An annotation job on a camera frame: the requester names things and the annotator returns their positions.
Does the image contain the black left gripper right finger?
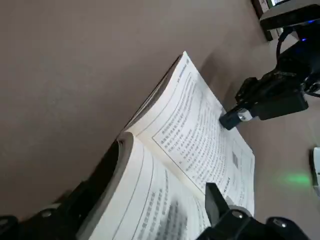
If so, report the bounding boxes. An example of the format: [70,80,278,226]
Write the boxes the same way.
[199,182,311,240]

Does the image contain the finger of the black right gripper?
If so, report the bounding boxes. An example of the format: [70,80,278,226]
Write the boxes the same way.
[234,71,305,109]
[219,92,309,131]

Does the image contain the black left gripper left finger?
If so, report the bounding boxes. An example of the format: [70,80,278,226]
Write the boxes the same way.
[0,178,101,240]

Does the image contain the blue white cover paperback book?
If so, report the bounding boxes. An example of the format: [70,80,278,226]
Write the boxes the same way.
[77,51,256,240]

